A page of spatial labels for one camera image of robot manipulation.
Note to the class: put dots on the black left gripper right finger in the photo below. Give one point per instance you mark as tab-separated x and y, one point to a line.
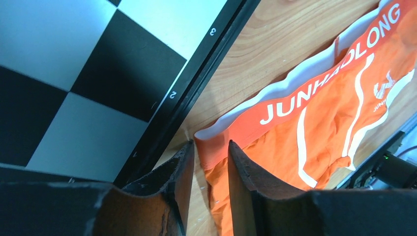
264	205

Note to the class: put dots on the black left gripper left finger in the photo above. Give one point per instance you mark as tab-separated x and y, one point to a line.
156	204

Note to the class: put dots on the orange underwear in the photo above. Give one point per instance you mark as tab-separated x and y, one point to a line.
306	126

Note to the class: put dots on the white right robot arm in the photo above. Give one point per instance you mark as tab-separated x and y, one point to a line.
384	169

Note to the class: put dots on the black white checkerboard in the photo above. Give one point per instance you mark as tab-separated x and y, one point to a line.
96	89

